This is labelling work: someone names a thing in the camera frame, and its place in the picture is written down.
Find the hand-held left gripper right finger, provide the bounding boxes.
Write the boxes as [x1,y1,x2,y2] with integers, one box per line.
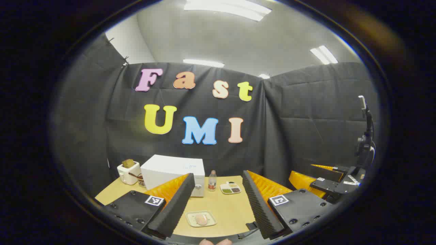
[242,170,336,239]

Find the white divided dish of beans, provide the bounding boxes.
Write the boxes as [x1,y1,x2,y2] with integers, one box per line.
[220,182,242,195]

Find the white toaster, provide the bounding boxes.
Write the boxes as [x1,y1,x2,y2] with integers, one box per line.
[117,159,142,185]

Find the white microwave oven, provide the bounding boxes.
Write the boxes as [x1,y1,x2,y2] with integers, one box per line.
[140,154,205,198]

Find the pale green square plate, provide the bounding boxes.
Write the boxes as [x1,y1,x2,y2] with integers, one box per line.
[186,210,217,228]

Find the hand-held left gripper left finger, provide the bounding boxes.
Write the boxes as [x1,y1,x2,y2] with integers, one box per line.
[102,173,195,239]

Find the black backdrop cloth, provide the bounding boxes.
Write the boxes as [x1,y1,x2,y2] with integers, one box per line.
[51,34,380,205]

